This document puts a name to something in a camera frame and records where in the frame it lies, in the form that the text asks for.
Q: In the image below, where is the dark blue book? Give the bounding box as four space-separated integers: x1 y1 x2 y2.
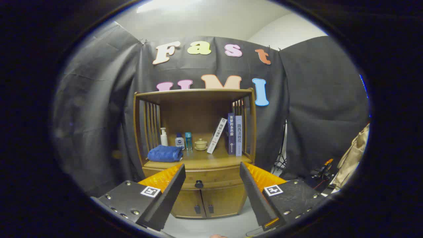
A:
227 113 236 155

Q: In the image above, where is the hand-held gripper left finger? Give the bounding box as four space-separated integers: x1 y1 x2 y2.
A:
91 163 186 231

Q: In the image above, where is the orange and black tool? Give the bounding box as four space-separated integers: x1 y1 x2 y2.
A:
311 159 334 185

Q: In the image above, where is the wooden countertop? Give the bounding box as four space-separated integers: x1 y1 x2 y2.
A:
144 145 252 170

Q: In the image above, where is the wooden drawer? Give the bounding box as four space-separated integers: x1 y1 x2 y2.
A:
143 164 253 191

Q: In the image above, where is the white book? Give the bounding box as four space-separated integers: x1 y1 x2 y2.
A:
207 118 228 154

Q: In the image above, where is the beige fabric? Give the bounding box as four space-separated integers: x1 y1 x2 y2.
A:
330 123 370 190

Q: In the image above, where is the light purple book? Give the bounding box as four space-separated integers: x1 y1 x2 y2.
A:
235 115 243 157

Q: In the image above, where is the blue folded towel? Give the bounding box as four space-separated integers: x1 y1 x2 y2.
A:
147 145 183 163

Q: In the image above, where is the wooden cabinet door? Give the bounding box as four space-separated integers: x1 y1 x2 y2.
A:
202 185 248 218
170 189 206 219

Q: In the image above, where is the wooden cabinet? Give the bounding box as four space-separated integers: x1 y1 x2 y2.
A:
133 88 257 219

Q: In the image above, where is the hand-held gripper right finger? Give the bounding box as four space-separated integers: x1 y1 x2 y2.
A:
239 162 331 231

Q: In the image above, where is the black tripod stand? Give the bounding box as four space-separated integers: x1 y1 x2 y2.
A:
272 121 287 174

